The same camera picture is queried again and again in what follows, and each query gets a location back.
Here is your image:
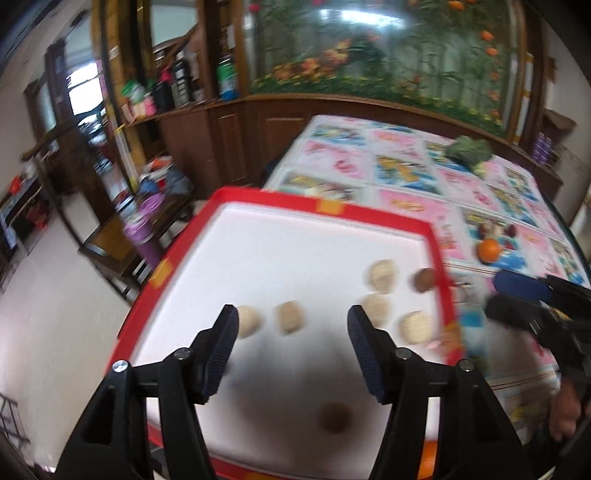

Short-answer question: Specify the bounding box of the person's right hand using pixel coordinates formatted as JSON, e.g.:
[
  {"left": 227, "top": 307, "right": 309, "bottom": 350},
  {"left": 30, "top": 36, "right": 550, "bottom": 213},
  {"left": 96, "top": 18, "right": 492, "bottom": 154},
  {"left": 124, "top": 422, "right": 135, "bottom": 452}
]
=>
[{"left": 549, "top": 378, "right": 588, "bottom": 441}]

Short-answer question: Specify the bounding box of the green plastic bottle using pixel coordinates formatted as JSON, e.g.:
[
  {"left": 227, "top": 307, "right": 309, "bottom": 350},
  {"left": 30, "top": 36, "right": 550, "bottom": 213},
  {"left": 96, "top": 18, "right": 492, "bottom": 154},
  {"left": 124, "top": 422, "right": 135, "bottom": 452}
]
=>
[{"left": 217, "top": 55, "right": 240, "bottom": 100}]

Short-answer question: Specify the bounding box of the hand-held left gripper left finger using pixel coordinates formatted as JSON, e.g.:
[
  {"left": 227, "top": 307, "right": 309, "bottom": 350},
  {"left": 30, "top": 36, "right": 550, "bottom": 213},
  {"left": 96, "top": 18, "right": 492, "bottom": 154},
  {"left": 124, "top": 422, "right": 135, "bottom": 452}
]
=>
[{"left": 55, "top": 304, "right": 240, "bottom": 480}]

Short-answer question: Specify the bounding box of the black thermos flask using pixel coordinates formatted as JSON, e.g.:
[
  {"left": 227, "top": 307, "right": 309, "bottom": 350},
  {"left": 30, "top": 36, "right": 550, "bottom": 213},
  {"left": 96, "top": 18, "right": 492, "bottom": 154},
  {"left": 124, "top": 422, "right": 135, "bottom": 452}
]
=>
[{"left": 170, "top": 60, "right": 191, "bottom": 107}]

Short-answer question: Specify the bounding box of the green bok choy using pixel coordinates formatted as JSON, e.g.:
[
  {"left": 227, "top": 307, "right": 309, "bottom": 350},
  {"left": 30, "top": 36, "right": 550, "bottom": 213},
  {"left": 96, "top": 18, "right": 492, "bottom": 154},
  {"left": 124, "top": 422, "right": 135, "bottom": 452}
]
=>
[{"left": 445, "top": 136, "right": 494, "bottom": 174}]

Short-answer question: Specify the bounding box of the orange tangerine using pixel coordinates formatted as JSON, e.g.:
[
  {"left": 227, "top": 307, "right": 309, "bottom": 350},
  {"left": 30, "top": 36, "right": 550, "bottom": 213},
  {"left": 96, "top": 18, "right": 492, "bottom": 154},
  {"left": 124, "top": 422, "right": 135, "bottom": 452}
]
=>
[{"left": 477, "top": 239, "right": 503, "bottom": 264}]

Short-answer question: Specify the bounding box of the tan freeze-dried cube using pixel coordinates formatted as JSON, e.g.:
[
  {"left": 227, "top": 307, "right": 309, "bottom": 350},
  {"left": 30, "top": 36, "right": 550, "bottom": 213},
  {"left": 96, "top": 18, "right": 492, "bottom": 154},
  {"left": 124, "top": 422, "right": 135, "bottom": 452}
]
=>
[
  {"left": 233, "top": 305, "right": 264, "bottom": 340},
  {"left": 367, "top": 259, "right": 399, "bottom": 294},
  {"left": 399, "top": 311, "right": 435, "bottom": 344},
  {"left": 362, "top": 294, "right": 393, "bottom": 326},
  {"left": 273, "top": 301, "right": 306, "bottom": 334}
]

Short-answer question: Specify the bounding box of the glass panel with fake plants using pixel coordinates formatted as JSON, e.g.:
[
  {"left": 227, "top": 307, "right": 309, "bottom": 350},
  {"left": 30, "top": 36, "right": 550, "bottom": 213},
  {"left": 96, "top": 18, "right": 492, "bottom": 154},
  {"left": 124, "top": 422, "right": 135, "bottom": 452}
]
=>
[{"left": 245, "top": 0, "right": 527, "bottom": 139}]

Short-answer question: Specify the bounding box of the small wooden side table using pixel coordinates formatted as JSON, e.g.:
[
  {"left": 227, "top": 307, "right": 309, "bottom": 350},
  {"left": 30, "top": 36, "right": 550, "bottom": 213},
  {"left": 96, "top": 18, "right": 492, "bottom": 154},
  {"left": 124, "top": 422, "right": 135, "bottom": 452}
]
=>
[{"left": 78, "top": 194, "right": 195, "bottom": 301}]

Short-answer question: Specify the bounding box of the brown round longan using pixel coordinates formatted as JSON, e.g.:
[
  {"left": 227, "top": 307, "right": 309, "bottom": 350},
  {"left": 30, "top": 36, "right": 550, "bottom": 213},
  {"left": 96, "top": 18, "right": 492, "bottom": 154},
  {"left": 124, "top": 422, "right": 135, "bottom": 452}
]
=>
[{"left": 412, "top": 268, "right": 437, "bottom": 294}]

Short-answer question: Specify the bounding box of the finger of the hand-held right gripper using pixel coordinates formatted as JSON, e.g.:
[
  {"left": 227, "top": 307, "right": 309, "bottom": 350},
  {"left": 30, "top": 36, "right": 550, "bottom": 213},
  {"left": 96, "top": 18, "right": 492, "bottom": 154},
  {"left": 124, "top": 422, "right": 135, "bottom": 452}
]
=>
[
  {"left": 485, "top": 295, "right": 555, "bottom": 330},
  {"left": 493, "top": 270, "right": 591, "bottom": 303}
]

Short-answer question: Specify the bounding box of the white foam tray red rim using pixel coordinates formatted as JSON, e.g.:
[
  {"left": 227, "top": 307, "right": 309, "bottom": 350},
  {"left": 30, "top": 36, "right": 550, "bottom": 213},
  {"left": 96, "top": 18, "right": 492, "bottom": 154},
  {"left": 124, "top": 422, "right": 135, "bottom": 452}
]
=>
[{"left": 117, "top": 187, "right": 467, "bottom": 480}]

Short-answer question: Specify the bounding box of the brown wooden cabinet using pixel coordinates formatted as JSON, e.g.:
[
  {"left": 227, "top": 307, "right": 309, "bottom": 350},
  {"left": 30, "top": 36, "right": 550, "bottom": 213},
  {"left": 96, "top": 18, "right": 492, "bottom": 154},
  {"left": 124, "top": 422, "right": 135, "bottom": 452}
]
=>
[{"left": 92, "top": 0, "right": 564, "bottom": 217}]

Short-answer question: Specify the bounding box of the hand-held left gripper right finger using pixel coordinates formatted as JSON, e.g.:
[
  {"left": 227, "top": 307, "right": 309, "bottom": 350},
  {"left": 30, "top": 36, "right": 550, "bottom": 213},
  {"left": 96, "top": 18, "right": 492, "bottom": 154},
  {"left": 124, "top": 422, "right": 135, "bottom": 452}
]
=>
[{"left": 347, "top": 305, "right": 536, "bottom": 480}]

